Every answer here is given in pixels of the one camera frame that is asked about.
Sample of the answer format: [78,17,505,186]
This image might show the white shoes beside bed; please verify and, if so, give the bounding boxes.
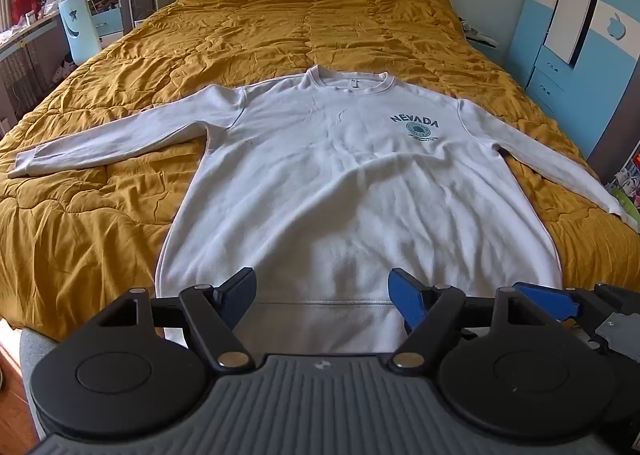
[461,19,502,48]

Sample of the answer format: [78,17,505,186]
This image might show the light blue chair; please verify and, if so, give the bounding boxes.
[58,0,102,66]

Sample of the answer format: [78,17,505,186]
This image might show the cluttered desk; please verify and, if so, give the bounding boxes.
[0,10,68,126]

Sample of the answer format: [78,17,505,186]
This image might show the white printed sweatshirt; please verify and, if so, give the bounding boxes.
[8,65,638,355]

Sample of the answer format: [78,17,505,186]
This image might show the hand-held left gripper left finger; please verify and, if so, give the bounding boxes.
[95,267,258,372]

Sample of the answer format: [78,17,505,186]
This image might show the red bag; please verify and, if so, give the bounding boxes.
[12,0,47,24]

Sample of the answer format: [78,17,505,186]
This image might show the blue wardrobe with apple cutouts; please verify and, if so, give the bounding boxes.
[507,0,640,178]

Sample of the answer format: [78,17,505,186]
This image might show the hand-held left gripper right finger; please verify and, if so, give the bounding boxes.
[388,267,547,372]

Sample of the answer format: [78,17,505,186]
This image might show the black framed white board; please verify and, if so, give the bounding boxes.
[544,0,610,68]

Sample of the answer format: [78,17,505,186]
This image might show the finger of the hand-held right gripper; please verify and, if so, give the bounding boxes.
[514,282,596,323]

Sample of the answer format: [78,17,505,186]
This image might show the grey padded footboard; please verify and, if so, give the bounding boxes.
[19,327,65,443]

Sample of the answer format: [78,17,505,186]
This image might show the mustard yellow quilt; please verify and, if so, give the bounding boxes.
[0,0,601,331]

